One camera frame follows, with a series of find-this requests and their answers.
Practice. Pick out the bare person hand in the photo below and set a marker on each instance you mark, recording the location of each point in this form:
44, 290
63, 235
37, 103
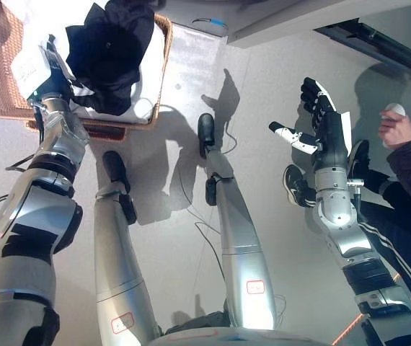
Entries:
398, 131

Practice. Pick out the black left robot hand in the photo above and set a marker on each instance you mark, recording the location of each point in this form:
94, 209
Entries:
56, 84

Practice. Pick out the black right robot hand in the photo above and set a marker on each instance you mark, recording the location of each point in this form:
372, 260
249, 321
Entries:
330, 140

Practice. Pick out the white round controller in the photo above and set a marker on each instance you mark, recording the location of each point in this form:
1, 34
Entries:
394, 107

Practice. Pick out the black garment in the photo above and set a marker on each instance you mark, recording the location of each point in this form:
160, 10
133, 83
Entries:
111, 54

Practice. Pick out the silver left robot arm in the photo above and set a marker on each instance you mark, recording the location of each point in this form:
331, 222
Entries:
36, 216

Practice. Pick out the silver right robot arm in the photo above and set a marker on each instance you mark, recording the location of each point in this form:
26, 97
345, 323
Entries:
335, 209

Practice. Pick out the small wicker basket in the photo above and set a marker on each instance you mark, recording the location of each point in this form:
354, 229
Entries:
104, 132

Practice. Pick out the plain dark trouser leg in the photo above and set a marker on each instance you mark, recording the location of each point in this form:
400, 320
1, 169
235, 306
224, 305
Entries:
378, 180

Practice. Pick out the white garment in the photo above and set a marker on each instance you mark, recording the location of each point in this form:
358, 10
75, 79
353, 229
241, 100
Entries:
153, 72

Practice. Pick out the striped dark trouser leg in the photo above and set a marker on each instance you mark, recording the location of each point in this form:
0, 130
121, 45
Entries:
400, 252

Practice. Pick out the white cabinet side panel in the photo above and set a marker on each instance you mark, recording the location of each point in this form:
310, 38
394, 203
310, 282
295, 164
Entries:
299, 18

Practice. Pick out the silver right robot leg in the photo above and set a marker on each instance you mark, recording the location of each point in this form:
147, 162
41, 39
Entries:
241, 234

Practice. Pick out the silver robot leg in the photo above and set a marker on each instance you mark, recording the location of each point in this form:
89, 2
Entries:
241, 234
115, 252

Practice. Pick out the silver left robot leg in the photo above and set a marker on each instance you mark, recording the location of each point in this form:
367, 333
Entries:
115, 252

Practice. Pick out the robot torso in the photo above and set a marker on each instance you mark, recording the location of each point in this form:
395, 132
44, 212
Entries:
234, 337

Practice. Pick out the black metal floor frame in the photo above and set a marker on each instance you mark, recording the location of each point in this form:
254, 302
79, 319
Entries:
389, 43

